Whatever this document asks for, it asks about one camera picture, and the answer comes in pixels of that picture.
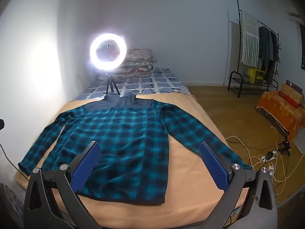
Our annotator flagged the white ring light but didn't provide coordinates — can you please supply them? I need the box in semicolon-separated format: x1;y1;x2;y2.
90;33;127;71

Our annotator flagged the yellow crate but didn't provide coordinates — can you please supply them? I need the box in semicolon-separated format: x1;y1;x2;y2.
248;67;266;85

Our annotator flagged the brown cardboard box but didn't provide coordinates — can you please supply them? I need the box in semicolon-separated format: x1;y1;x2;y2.
280;80;305;106

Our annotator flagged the dark green hanging garment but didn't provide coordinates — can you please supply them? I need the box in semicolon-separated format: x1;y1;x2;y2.
258;26;271;64

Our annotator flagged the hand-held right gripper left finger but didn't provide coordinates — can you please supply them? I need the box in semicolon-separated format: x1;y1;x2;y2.
23;141;102;229

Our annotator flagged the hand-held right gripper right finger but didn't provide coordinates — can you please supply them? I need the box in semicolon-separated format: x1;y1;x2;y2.
199;141;278;229

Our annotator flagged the orange covered side table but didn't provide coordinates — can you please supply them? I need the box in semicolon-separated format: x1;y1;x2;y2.
256;91;305;144

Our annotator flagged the folded floral quilt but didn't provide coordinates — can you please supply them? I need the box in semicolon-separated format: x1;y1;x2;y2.
112;48;158;77

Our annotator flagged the dark wall poster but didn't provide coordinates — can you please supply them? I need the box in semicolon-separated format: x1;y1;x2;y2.
297;20;305;71

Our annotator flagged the teal plaid fleece jacket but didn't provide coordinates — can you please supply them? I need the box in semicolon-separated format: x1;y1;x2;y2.
18;92;253;206

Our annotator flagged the striped white towel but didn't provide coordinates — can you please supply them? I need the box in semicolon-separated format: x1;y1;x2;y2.
240;11;260;66

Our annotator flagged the white power strip with cables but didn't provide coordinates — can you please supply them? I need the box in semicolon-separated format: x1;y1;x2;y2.
225;126;290;189

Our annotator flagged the black hanging garment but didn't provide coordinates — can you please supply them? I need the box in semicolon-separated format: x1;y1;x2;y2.
265;30;280;84

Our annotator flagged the small red black tripod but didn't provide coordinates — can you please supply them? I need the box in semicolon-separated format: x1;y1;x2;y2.
278;141;291;156

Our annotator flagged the dark patterned cloth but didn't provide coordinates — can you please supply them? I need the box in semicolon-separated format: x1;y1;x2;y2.
0;183;24;229

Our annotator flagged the black ring light cable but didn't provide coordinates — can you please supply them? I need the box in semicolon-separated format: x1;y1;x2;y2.
114;82;167;96

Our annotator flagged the black clothes rack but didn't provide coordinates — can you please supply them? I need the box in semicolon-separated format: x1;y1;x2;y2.
227;0;283;98

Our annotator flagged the red box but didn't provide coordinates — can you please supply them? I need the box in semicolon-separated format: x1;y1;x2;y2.
279;91;299;109

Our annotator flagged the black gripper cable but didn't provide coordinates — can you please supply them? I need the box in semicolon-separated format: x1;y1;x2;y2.
0;142;19;170

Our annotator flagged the blue patterned bedsheet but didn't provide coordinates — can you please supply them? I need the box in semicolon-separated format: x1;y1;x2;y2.
74;67;191;101

